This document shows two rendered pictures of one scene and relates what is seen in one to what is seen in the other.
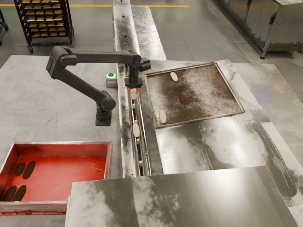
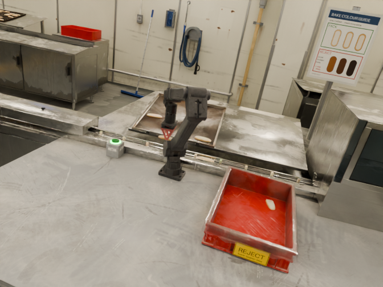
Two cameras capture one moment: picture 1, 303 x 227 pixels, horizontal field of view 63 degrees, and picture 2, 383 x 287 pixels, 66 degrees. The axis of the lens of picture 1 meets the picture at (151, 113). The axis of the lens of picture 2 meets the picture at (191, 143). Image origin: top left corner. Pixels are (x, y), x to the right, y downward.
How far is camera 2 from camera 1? 1.58 m
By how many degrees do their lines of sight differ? 60
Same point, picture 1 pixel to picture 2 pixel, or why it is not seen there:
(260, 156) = (265, 121)
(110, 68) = (79, 146)
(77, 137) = (191, 196)
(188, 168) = (263, 147)
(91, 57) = not seen: hidden behind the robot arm
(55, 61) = (205, 99)
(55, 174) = (240, 220)
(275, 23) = (75, 72)
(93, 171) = (243, 196)
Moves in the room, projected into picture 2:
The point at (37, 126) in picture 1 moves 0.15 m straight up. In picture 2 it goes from (155, 222) to (159, 190)
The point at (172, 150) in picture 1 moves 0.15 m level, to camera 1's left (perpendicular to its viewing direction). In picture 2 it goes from (243, 148) to (236, 158)
